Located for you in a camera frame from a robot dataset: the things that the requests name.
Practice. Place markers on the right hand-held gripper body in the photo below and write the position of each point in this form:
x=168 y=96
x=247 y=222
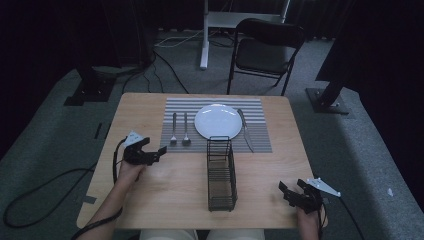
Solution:
x=308 y=200

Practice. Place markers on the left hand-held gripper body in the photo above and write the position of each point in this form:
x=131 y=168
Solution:
x=138 y=154

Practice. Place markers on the metal fork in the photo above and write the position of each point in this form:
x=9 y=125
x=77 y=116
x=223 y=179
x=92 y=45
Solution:
x=173 y=130

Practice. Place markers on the metal spoon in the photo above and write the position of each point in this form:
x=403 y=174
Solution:
x=186 y=133

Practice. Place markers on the metal knife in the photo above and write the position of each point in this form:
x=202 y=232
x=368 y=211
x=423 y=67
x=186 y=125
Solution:
x=246 y=130

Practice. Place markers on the person's left hand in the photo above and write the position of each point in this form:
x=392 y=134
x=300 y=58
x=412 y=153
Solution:
x=130 y=171

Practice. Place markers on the person's right hand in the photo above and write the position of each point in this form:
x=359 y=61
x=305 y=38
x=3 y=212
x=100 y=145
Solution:
x=308 y=220

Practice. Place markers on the grey tape piece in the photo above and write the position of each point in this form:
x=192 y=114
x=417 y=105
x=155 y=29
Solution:
x=326 y=201
x=89 y=200

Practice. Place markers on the black floor tape strip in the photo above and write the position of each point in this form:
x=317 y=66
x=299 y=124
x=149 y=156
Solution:
x=108 y=130
x=98 y=130

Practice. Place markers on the grey striped placemat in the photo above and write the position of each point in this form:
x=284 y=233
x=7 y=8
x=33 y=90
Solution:
x=200 y=146

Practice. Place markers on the white round plate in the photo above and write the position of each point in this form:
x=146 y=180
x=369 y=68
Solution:
x=218 y=120

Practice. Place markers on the black metal stand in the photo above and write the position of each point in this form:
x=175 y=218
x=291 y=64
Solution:
x=90 y=88
x=328 y=96

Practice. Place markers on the small white scrap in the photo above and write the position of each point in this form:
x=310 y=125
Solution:
x=390 y=192

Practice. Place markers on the person's legs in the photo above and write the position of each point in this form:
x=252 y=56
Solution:
x=166 y=234

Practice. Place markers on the black folding chair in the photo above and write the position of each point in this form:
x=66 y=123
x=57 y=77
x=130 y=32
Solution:
x=263 y=53

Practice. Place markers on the white desk frame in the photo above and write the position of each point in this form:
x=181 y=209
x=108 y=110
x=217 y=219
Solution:
x=213 y=20

